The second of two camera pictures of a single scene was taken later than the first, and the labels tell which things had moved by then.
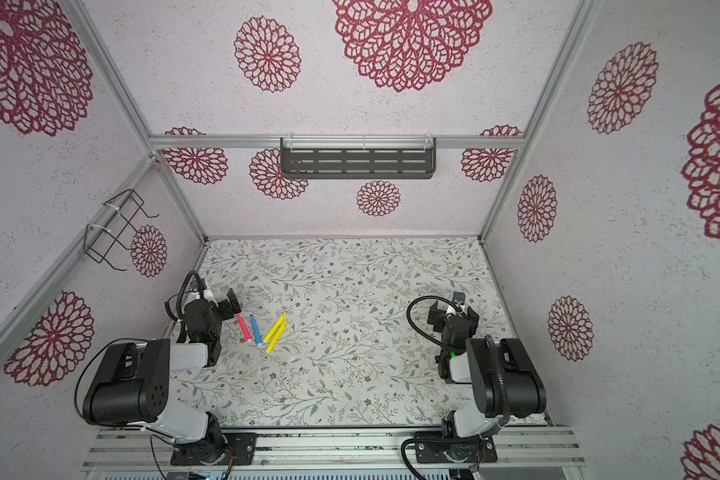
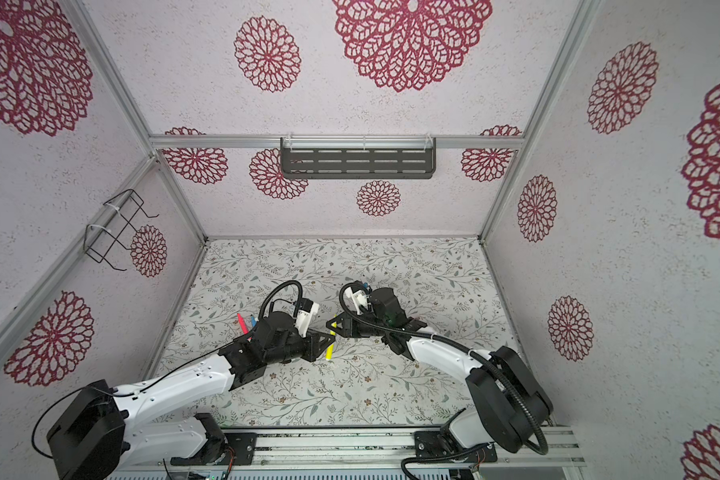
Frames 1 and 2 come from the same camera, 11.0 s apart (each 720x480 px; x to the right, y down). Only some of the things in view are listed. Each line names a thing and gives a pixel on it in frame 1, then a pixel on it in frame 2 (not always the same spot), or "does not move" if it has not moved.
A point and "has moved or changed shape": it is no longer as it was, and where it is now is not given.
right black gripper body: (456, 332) to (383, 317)
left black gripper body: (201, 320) to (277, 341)
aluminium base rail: (516, 449) does not move
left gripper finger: (233, 301) to (315, 344)
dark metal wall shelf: (358, 157) does not move
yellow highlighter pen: (274, 342) has moved or changed shape
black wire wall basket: (115, 225) does not move
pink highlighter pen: (245, 329) does not move
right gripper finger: (437, 317) to (342, 324)
